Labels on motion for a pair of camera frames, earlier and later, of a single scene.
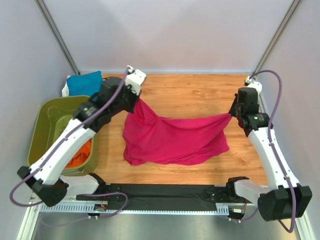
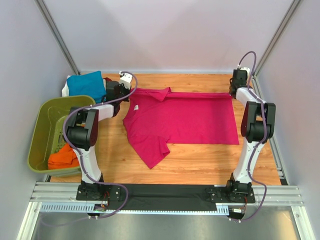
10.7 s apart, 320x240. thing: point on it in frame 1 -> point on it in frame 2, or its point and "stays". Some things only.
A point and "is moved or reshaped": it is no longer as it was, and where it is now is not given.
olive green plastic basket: (51, 115) stays
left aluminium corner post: (59, 35) stays
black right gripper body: (234, 109) -> (231, 84)
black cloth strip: (168, 197) stays
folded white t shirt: (65, 90) stays
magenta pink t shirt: (148, 138) is moved or reshaped
